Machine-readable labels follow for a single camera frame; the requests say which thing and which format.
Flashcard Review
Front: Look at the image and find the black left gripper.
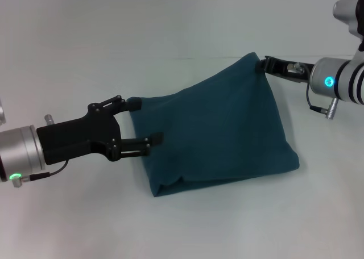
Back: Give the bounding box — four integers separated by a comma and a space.
36, 95, 165, 166

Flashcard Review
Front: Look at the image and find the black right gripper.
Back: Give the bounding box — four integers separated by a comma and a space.
257, 56, 315, 86

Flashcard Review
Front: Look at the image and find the blue t-shirt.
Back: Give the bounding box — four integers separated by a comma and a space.
126, 52, 301, 198

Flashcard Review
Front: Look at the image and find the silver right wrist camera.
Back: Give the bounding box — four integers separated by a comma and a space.
332, 0, 364, 61

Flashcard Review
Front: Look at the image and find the left gripper cable with plug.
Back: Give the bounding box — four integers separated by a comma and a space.
10, 159, 69, 188

